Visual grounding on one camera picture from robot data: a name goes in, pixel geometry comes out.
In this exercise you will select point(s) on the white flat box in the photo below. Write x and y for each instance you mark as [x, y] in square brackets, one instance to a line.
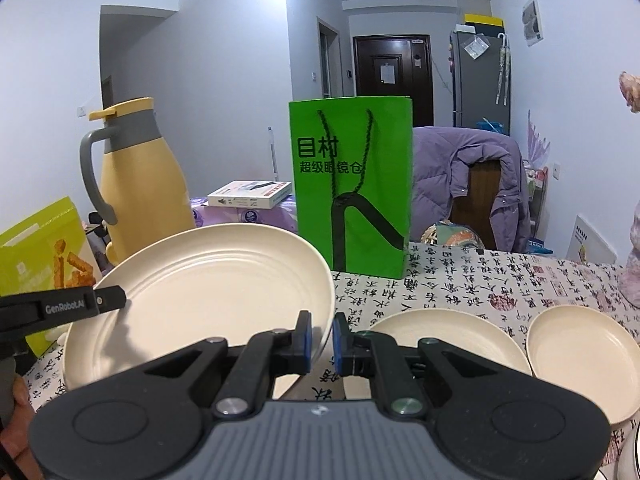
[250, 195]

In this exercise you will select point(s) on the person's left hand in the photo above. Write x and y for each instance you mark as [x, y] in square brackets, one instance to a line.
[22, 395]

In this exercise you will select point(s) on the patterned seat cushion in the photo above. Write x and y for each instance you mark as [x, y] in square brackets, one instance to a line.
[452, 237]

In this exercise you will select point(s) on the cream plate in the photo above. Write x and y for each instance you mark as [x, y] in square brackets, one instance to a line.
[585, 355]
[450, 332]
[200, 285]

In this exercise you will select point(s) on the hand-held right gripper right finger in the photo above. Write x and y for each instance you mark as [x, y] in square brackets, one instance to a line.
[340, 345]

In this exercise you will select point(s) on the yellow and black box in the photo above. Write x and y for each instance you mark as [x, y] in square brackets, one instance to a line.
[482, 21]

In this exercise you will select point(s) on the blue bag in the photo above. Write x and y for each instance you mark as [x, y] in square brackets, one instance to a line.
[487, 125]

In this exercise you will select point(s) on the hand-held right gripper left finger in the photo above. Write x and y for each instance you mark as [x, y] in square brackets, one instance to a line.
[302, 345]

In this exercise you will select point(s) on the wooden chair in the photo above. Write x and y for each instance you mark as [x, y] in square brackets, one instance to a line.
[475, 195]

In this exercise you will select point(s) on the purple tissue pack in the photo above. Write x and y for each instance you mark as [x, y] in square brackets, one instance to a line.
[270, 217]

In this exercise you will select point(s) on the grey interior door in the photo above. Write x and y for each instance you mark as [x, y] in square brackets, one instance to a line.
[327, 60]

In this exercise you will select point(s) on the cluttered side shelf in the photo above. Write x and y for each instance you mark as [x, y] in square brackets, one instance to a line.
[532, 185]

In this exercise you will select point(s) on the dark entrance door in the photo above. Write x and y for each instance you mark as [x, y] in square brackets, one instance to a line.
[367, 80]

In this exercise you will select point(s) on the purple wall decal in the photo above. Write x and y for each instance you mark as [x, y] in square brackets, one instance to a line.
[537, 140]

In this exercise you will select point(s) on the white folded umbrella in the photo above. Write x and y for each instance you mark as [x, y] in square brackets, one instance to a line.
[502, 80]

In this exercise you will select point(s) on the clear plastic bag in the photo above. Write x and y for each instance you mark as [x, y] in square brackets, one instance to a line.
[476, 47]

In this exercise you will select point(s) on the white door notice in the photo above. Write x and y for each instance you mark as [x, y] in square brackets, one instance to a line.
[387, 73]

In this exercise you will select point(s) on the grey refrigerator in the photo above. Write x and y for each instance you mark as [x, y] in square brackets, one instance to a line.
[480, 90]

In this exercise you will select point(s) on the pink ceramic vase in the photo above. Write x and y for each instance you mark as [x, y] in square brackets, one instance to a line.
[634, 270]

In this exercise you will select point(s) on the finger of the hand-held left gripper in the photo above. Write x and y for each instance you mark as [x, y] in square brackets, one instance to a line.
[60, 306]

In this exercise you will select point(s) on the purple padded jacket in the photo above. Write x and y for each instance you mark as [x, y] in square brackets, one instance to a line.
[435, 180]

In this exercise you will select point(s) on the yellow-green snack box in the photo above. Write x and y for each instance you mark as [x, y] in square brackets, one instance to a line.
[30, 260]

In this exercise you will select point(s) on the white board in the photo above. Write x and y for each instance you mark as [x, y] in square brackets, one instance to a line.
[590, 240]

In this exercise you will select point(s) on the green paper bag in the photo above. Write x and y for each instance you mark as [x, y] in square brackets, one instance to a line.
[310, 210]

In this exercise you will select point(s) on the yellow thermos jug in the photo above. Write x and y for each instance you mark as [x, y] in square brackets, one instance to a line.
[145, 185]

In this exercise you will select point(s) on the dried pink flowers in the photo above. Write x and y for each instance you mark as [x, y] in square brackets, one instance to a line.
[631, 87]

